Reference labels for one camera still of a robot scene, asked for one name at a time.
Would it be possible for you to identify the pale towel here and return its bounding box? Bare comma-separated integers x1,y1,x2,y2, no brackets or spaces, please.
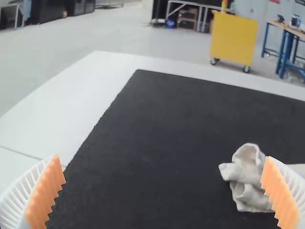
218,142,275,213

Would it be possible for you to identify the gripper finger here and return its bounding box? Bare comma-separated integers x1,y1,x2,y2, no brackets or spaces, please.
260,156,305,229
0,154,67,229

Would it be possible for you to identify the yellow wheeled cabinet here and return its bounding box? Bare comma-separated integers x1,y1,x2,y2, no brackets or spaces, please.
209,10,259,73

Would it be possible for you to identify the black mat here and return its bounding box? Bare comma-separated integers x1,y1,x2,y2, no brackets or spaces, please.
45,69,305,229

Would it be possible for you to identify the blue steel frame cart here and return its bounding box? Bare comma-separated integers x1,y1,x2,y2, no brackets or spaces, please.
261,19,305,83

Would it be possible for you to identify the black cabinet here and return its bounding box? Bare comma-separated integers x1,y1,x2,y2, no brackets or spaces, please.
30,0,96,25

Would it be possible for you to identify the grey metal workbench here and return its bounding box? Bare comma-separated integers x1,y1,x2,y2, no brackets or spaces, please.
166,0,231,33

